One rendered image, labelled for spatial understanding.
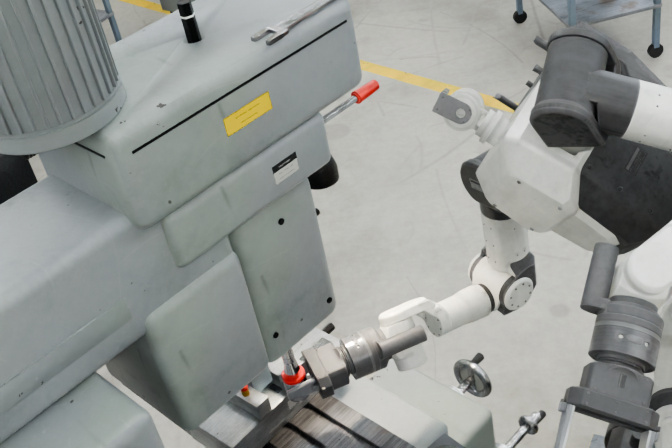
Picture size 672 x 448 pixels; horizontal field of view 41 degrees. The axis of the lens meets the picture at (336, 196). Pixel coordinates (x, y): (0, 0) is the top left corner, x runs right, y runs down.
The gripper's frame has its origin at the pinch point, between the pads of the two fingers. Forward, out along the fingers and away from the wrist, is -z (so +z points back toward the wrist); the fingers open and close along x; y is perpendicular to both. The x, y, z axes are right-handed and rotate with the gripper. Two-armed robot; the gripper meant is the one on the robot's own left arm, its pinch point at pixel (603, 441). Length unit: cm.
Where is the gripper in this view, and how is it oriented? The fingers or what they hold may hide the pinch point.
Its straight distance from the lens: 127.5
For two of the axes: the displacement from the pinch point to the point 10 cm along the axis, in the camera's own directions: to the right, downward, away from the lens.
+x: -9.5, -3.0, 0.9
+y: 0.2, -3.5, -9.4
